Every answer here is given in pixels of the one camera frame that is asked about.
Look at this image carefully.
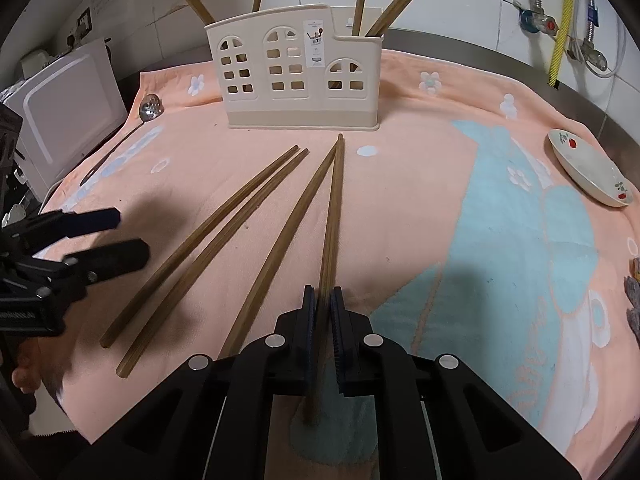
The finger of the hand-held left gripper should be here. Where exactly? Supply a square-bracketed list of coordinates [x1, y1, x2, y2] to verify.
[7, 207, 122, 254]
[31, 238, 151, 307]

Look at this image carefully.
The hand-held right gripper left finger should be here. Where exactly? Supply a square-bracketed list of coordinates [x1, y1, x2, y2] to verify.
[60, 285, 321, 480]

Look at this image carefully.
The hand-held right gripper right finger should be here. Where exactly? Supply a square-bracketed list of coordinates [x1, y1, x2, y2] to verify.
[330, 286, 583, 480]

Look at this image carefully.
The beige plastic utensil holder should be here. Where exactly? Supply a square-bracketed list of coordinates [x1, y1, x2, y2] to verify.
[205, 4, 385, 133]

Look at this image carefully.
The person's left hand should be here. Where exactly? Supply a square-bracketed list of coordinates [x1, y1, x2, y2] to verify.
[11, 354, 65, 402]

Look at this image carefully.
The white microwave oven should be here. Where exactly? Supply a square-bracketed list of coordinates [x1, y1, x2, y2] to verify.
[2, 37, 128, 201]

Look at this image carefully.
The metal slotted spoon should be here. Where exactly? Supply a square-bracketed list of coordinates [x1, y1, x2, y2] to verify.
[80, 93, 163, 186]

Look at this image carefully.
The peach printed towel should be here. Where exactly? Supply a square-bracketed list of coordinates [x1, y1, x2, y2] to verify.
[37, 50, 640, 480]

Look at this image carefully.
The white plastic container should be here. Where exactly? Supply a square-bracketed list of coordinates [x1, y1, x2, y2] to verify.
[20, 47, 55, 80]

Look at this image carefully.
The grey cloth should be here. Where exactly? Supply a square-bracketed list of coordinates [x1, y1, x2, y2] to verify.
[622, 275, 640, 338]

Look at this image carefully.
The white flower print dish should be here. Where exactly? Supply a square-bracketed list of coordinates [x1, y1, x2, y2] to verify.
[546, 128, 632, 208]

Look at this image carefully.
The metal pipe valve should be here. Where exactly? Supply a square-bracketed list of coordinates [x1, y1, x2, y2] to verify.
[567, 37, 611, 76]
[515, 0, 561, 38]

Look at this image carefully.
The thin white tube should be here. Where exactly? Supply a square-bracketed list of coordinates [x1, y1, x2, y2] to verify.
[597, 10, 628, 78]

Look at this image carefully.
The yellow gas hose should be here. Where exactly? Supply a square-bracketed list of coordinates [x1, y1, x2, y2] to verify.
[547, 0, 575, 90]

